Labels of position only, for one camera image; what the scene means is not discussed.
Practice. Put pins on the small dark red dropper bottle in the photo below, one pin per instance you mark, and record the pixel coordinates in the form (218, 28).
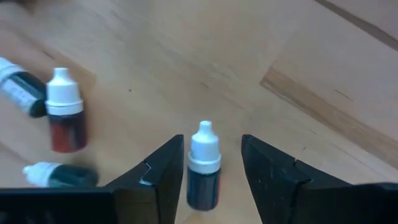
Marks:
(66, 133)

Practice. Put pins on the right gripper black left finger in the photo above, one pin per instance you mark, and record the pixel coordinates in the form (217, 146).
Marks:
(155, 186)

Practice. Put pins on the small black white-labelled dropper bottle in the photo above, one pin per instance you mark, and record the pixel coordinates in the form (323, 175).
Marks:
(25, 93)

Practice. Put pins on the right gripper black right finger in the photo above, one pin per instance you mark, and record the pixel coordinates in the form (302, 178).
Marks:
(280, 193)

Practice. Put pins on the small green-labelled dropper bottle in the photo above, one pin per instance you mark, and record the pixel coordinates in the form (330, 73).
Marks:
(71, 175)

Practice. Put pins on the small white-capped dropper bottle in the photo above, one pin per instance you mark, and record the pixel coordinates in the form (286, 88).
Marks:
(203, 186)

